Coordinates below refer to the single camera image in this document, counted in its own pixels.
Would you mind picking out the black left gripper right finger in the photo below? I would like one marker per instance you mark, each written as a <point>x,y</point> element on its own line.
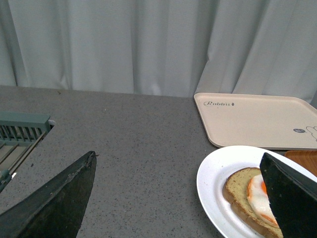
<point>292,197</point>

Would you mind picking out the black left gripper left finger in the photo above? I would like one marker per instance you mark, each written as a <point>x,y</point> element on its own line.
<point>57,208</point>

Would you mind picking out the white round plate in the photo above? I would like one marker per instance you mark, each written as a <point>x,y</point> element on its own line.
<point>212,175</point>

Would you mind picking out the fried egg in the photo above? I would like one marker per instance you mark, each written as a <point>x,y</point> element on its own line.
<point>258,199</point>

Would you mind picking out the brown wooden tray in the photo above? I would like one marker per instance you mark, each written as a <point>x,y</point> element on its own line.
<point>305,158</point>

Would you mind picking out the bottom bread slice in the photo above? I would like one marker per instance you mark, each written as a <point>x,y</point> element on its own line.
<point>235,192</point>

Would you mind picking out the green dish rack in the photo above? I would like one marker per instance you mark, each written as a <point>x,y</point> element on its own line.
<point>19,135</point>

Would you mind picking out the beige rabbit tray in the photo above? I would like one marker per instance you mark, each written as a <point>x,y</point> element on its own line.
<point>270,122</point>

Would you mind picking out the grey-white curtain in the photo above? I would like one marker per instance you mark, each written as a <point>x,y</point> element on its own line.
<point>161,47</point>

